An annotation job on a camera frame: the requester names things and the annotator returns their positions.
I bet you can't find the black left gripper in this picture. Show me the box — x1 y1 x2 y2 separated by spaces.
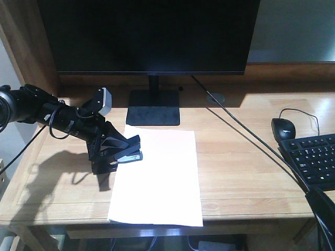
75 115 126 162

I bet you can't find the black stapler with orange label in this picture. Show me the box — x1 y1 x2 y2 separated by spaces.
89 135 141 175

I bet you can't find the white paper sheet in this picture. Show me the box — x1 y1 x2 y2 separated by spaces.
108 125 203 227

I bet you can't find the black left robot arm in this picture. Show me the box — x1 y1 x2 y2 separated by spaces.
1 84 129 159

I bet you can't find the black computer monitor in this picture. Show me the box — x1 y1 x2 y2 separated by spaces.
37 1 260 126

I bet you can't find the white power strip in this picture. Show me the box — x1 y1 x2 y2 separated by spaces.
187 235 236 251

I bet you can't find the black computer mouse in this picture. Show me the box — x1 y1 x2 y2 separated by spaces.
271 118 296 143

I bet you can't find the black computer keyboard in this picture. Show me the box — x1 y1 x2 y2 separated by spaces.
278 134 334 191

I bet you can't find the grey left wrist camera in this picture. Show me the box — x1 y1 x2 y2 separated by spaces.
81 87 112 116

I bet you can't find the black monitor cable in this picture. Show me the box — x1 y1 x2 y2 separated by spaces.
191 75 312 194

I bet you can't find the thin black mouse cable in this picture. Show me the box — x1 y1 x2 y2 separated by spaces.
278 108 320 136

